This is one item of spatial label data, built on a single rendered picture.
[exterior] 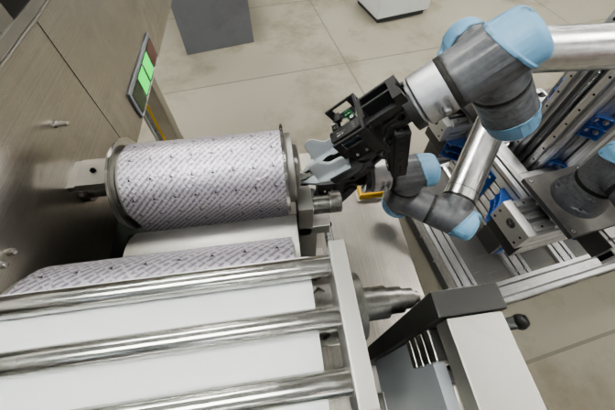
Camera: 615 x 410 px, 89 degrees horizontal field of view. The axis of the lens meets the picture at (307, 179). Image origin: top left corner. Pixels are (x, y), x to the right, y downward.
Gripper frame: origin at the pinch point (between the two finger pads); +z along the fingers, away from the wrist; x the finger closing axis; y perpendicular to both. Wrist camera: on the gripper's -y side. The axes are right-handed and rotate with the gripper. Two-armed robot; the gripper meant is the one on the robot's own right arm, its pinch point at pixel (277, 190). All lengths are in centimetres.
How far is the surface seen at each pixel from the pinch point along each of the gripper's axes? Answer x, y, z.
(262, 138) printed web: 4.9, 22.3, 1.0
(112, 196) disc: 11.4, 20.6, 22.4
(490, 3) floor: -286, -109, -247
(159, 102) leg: -71, -30, 46
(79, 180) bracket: 7.6, 20.1, 28.2
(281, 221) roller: 15.0, 13.8, -0.6
